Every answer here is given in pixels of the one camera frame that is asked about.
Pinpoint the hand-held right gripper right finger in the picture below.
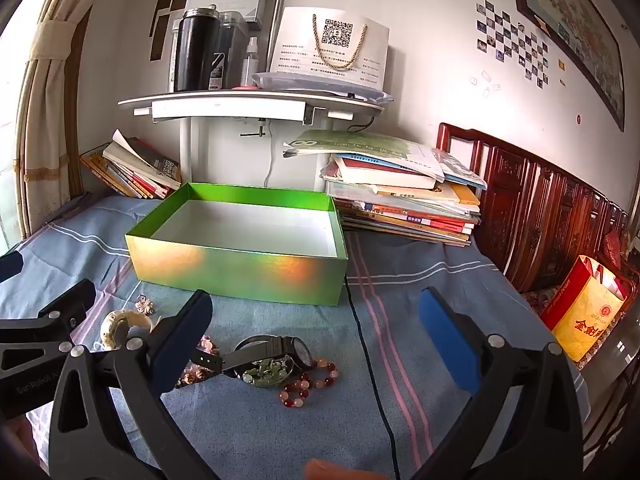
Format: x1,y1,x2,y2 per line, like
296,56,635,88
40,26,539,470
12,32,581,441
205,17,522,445
410,288,584,480

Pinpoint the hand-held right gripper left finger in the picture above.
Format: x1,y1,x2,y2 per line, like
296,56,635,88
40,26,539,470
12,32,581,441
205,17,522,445
48,289,221,480

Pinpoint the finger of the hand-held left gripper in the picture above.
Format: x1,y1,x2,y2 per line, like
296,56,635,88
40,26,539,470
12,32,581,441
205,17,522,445
0,279,97,357
0,251,25,284

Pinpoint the pale pink bead bracelet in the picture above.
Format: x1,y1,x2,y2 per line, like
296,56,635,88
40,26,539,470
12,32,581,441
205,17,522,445
175,337,221,386

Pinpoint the white bangle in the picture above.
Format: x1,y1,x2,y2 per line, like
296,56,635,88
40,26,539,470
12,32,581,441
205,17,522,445
100,310,156,351

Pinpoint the black wristwatch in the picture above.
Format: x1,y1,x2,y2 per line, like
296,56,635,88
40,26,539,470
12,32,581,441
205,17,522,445
192,335,315,377

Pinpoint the shiny green cardboard box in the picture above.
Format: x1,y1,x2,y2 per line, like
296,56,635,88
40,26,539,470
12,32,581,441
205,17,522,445
124,182,349,307

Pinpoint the red and pink bead bracelet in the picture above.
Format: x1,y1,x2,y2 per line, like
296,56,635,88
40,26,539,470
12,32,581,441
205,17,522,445
279,357,341,409

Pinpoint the red and yellow gift bag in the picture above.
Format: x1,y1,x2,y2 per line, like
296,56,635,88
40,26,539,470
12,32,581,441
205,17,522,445
540,255,638,363

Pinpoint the blue striped bedsheet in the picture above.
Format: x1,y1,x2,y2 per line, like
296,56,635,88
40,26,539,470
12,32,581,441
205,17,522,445
0,195,586,480

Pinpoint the small stack of books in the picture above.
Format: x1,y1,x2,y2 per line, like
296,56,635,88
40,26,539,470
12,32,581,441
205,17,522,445
80,129,182,200

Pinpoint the large stack of books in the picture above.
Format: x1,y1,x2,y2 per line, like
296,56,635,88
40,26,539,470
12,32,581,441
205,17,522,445
282,129,488,247

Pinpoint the carved red wooden bench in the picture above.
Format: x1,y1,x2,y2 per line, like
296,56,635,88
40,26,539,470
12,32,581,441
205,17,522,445
436,122,640,466

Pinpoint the beige curtain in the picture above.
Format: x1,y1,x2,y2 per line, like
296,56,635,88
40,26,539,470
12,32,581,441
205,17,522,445
0,0,106,241

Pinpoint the red embroidered cushion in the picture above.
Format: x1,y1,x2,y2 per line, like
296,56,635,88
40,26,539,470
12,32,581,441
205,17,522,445
602,230,624,262

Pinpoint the black thermos bottle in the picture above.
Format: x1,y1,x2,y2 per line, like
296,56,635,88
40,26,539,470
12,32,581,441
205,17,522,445
172,7,221,93

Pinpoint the clear spray bottle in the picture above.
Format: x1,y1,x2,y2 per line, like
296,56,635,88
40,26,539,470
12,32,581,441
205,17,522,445
241,36,260,88

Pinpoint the clear plastic document bag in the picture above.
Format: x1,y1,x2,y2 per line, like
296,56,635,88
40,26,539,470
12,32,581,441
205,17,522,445
251,71,396,106

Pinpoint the dark grey container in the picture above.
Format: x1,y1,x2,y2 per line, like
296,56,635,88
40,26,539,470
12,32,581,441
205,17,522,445
217,10,248,90

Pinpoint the white paper bag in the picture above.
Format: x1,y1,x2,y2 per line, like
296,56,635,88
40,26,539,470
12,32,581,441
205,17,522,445
268,6,391,91

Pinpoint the black cable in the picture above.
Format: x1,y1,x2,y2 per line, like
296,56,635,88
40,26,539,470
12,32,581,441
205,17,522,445
344,280,402,480

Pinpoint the small crystal ring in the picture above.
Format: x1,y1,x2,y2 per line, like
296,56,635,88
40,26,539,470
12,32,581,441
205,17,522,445
240,357,293,390

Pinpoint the white cable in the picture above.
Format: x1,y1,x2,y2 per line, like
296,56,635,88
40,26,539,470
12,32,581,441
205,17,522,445
264,124,277,187

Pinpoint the brown wall decal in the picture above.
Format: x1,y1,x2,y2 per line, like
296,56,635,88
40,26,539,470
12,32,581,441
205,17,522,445
150,0,197,61

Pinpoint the grid of small wall photos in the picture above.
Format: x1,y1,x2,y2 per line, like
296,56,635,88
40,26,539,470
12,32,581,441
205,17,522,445
475,0,551,90

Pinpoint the framed wall picture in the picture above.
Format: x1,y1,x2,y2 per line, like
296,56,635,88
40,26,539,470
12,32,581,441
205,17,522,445
507,0,627,133

